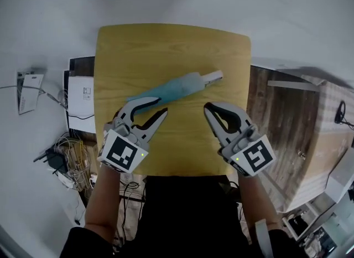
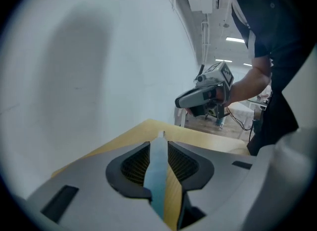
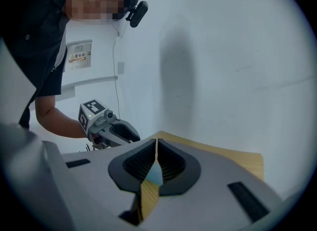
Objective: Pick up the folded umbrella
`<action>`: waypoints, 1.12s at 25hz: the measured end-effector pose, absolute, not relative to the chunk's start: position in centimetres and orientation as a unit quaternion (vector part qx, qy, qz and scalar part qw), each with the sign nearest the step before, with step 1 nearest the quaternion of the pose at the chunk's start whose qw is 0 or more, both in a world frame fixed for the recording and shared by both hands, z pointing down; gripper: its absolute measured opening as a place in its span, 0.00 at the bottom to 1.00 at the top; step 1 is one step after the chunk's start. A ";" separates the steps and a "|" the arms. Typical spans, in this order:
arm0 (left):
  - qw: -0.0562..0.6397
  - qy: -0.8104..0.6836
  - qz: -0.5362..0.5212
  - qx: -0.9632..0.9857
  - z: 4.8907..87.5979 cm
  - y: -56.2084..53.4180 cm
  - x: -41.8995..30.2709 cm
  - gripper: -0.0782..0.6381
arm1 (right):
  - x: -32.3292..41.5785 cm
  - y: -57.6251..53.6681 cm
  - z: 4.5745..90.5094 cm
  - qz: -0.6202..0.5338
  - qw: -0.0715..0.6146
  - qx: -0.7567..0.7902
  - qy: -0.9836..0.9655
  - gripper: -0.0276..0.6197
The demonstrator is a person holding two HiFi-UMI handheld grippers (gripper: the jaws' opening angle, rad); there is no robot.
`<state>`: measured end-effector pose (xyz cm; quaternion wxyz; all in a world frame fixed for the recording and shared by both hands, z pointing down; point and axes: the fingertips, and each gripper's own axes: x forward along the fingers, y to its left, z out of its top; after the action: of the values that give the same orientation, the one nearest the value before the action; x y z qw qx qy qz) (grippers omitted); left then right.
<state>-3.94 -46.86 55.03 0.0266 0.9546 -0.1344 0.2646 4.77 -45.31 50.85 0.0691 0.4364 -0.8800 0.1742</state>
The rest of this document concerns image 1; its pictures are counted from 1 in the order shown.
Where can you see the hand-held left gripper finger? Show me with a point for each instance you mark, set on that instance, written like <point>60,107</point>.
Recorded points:
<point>143,101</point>
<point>155,125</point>

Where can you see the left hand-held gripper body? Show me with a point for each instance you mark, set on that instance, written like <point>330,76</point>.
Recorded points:
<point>121,153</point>

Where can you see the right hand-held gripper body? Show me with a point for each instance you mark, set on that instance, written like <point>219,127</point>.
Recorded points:
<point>254,157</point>

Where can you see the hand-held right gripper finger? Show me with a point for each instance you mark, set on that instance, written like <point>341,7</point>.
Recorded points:
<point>240,115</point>
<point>218,129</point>

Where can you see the light blue umbrella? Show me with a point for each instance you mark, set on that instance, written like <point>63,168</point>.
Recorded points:
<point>177,88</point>

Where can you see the person's left forearm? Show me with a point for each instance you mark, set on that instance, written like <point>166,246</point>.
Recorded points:
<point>102,204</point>

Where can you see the person's right forearm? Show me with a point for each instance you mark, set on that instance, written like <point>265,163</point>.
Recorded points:
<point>257,201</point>

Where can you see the brown cardboard box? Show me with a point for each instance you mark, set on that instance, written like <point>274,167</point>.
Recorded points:
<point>83,168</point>

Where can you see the wooden table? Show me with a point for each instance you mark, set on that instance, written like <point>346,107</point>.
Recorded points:
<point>177,54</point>

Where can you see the table with checkered cloth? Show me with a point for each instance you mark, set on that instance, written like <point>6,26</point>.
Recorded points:
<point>312,146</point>

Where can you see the white microwave oven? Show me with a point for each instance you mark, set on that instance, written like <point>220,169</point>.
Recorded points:
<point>81,107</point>

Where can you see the white router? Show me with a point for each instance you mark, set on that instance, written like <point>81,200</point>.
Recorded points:
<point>65,180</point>

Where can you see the black router with antennas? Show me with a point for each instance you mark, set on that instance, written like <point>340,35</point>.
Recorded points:
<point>56,160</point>

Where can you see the white metal rack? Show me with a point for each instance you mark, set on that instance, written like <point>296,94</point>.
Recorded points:
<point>307,215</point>

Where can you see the white box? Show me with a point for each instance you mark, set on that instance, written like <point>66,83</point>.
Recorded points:
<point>341,179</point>

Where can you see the person's black clothing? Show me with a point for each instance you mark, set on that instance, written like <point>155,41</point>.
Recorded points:
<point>188,218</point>

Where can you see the black desk lamp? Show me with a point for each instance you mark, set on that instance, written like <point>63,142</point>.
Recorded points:
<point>340,111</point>

